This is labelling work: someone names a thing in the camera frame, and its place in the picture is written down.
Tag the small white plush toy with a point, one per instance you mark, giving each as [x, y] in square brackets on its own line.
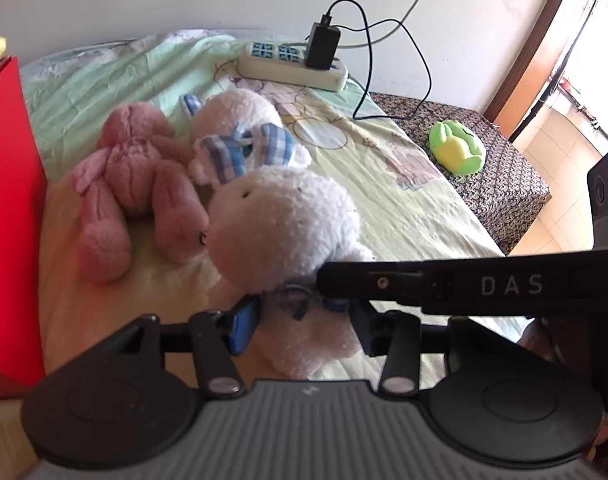
[229, 110]

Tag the white power strip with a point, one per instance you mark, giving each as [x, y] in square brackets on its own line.
[284, 67]

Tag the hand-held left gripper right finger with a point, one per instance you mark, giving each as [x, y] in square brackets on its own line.
[366, 332]

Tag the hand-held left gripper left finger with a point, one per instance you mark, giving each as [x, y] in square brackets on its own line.
[244, 327]

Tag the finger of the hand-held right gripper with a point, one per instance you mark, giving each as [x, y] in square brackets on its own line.
[364, 280]

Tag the red cardboard box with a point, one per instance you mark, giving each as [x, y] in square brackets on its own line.
[11, 210]

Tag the black charger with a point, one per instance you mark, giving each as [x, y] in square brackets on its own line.
[323, 45]

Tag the white plush rabbit plaid ears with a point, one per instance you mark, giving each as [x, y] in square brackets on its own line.
[284, 225]

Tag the person's right hand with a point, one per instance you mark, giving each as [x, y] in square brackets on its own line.
[541, 337]

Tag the pink plush rabbit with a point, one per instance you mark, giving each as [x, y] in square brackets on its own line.
[134, 170]

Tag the dark floral patterned cover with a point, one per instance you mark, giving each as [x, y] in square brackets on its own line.
[504, 185]

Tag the brown door frame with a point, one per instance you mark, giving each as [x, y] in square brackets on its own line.
[534, 45]

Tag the cartoon printed bedsheet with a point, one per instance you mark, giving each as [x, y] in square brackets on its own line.
[409, 210]

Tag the green and yellow plush toy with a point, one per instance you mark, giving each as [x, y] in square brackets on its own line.
[456, 150]

